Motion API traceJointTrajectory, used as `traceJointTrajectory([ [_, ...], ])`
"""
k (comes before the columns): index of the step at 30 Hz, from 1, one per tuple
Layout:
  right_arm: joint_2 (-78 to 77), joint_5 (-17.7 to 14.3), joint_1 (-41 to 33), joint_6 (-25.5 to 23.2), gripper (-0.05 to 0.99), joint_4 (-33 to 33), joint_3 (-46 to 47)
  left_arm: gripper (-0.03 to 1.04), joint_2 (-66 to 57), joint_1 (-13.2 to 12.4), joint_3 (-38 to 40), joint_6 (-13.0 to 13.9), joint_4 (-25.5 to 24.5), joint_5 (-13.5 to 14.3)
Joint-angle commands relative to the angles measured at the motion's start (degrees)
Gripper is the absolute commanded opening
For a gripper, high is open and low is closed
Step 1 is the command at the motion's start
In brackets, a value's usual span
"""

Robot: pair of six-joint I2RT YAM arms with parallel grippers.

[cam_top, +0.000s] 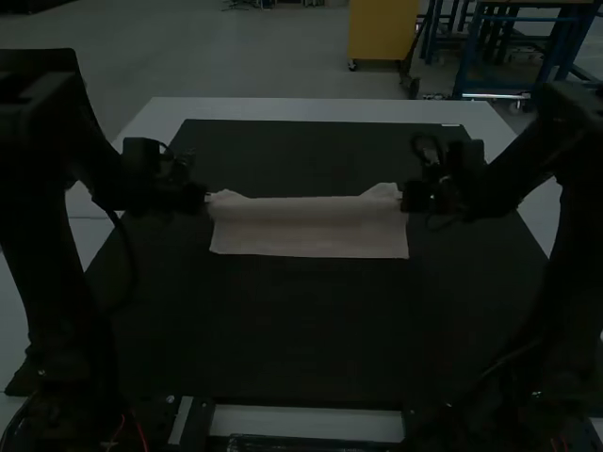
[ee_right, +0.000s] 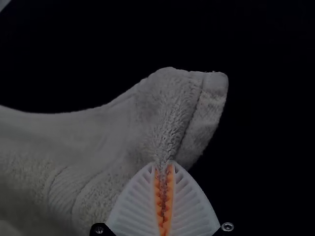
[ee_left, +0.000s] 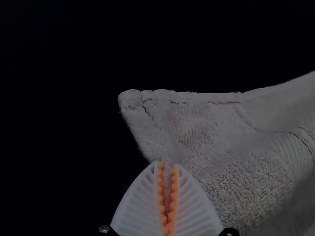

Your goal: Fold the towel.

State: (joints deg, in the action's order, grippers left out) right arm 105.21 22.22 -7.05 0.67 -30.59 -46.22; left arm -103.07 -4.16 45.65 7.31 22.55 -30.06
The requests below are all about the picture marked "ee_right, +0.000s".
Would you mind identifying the black mat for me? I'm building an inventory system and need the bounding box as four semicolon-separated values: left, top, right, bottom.
0;0;315;236

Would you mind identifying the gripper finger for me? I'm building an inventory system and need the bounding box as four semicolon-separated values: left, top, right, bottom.
168;162;235;236
89;162;161;236

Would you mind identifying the pale towel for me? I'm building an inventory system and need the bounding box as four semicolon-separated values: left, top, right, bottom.
0;66;229;236

